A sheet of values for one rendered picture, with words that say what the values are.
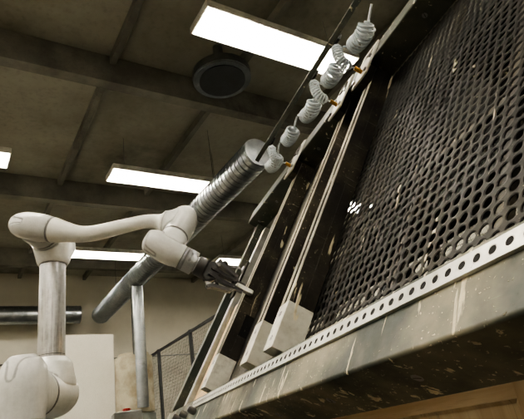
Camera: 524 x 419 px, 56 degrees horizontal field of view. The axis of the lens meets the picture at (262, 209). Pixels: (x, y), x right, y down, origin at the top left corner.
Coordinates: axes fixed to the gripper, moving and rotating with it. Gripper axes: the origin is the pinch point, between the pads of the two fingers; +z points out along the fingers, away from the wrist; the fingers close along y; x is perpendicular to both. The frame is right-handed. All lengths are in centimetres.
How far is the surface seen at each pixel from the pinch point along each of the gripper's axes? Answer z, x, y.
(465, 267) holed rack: 5, -126, -41
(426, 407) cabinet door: 29, -85, -43
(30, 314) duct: -218, 768, 116
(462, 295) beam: 5, -126, -45
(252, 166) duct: -9, 226, 225
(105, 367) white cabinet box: -46, 408, 28
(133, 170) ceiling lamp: -126, 335, 220
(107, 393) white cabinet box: -30, 408, 5
